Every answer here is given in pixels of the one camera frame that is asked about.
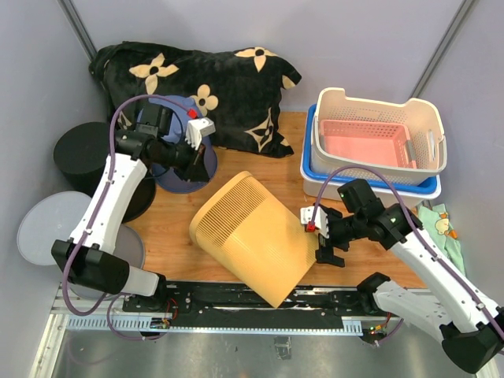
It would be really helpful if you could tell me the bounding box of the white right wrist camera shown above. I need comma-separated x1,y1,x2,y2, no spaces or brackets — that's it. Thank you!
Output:
300,206,329,239

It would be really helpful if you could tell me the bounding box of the grey bucket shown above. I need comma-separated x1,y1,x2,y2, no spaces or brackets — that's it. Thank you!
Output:
17,191,159,299

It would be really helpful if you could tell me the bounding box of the yellow slatted basket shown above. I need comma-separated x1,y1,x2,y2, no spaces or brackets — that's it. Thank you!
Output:
189,171,318,308

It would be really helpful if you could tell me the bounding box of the green cloth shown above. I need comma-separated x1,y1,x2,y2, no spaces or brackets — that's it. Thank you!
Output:
417,204,466,276

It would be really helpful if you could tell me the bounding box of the black mounting rail plate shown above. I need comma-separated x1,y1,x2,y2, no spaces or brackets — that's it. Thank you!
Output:
122,281,387,329

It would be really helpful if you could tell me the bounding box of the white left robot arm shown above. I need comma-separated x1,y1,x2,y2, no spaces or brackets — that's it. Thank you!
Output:
51,117,215,312

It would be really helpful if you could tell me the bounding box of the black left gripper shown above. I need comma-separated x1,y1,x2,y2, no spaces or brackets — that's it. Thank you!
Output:
154,135,211,182

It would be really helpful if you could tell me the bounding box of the right aluminium frame rail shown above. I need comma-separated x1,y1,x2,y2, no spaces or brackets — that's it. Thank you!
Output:
410,0,479,98

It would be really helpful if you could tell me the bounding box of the pink small tray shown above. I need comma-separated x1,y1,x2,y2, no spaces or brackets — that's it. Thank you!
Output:
319,120,417,169

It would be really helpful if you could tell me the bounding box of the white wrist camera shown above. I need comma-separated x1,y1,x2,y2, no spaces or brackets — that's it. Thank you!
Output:
300,206,329,239
185,109,216,150

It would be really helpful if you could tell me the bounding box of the black large bucket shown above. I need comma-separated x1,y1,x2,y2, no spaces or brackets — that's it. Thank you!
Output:
54,121,156,223

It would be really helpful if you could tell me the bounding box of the black floral pillow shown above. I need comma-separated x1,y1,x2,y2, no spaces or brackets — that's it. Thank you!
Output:
88,42,302,158

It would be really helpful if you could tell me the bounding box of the blue bucket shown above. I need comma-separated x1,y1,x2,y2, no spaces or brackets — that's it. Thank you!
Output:
148,95,217,194

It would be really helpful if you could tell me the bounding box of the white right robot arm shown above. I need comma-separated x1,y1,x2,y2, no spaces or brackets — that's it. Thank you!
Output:
301,179,503,373

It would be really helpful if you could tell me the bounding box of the blue rimmed white tub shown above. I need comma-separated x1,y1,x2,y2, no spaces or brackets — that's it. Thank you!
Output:
300,104,442,208

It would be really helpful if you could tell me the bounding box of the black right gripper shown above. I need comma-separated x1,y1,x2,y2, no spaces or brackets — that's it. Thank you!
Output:
314,207,365,266

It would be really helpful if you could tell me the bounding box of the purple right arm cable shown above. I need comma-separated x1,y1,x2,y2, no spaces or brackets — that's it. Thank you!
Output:
310,165,504,347

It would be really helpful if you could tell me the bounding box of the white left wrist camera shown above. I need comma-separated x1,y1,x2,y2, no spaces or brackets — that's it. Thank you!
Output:
185,109,216,150

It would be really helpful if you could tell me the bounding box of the beige perforated basket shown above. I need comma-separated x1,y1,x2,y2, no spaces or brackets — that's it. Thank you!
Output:
308,87,447,186

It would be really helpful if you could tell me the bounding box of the aluminium frame rail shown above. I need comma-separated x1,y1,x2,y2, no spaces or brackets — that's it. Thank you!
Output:
410,0,479,98
57,0,97,61

